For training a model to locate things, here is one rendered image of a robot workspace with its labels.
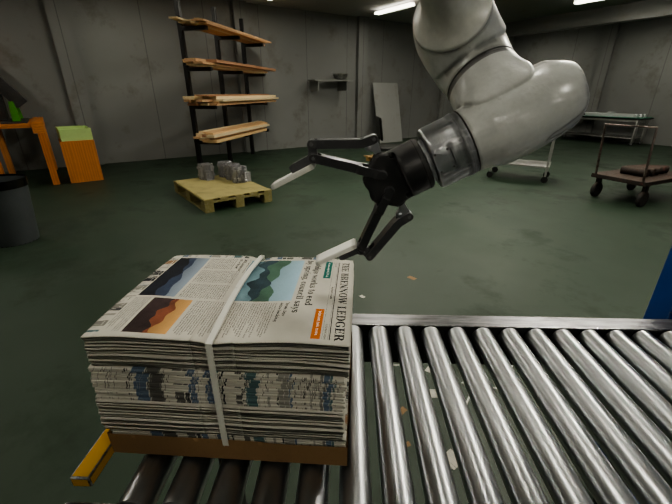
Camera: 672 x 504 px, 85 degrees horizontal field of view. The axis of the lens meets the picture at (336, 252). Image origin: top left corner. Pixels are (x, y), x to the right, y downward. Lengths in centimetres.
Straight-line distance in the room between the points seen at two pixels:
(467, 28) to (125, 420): 73
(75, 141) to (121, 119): 194
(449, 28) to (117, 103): 855
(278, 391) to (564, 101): 52
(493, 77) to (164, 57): 871
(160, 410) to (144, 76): 856
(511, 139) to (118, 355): 60
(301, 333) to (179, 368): 18
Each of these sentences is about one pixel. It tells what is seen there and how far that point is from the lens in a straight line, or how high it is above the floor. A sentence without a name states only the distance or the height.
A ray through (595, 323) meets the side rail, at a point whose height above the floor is 80.
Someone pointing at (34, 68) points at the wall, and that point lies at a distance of 895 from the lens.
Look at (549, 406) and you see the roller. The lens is 86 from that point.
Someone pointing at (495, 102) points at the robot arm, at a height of 133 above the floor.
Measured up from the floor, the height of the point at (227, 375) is 97.
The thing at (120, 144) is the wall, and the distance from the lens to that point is 899.
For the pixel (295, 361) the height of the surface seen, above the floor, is 100.
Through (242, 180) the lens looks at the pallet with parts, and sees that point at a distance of 541.
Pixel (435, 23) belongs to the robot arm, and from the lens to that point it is 57.
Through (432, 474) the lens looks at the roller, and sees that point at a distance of 68.
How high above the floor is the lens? 134
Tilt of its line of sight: 24 degrees down
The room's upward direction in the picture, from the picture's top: straight up
